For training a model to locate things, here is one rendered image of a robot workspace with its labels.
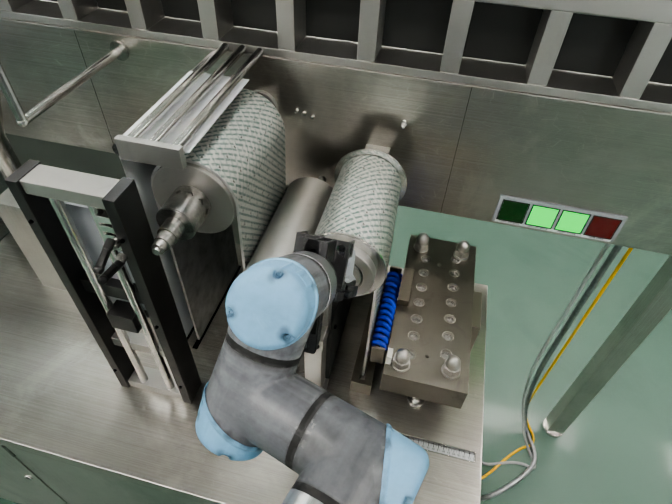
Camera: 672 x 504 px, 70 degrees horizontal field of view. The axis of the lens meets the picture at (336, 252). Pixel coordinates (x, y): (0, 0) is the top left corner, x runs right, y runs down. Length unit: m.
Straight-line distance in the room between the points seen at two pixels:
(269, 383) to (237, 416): 0.04
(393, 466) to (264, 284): 0.18
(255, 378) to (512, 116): 0.70
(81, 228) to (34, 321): 0.55
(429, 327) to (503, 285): 1.60
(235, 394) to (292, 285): 0.12
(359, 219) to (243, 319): 0.42
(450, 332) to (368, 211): 0.34
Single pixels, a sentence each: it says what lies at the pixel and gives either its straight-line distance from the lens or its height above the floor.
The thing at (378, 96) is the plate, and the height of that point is 1.39.
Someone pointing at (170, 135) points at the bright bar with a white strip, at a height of 1.44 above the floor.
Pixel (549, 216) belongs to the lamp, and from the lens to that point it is 1.10.
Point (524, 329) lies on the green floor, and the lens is 2.45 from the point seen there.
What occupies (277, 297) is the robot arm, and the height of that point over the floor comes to 1.52.
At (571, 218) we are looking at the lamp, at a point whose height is 1.19.
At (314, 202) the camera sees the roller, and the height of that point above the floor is 1.23.
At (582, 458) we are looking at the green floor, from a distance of 2.22.
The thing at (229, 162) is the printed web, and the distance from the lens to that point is 0.79.
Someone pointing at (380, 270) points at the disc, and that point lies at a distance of 0.78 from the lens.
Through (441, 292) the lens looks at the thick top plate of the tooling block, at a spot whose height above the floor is 1.03.
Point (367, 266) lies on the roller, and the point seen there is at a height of 1.28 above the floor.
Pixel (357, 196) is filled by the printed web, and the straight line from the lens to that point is 0.83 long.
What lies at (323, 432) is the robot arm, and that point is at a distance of 0.43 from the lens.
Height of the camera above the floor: 1.84
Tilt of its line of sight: 46 degrees down
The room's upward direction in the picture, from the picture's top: 3 degrees clockwise
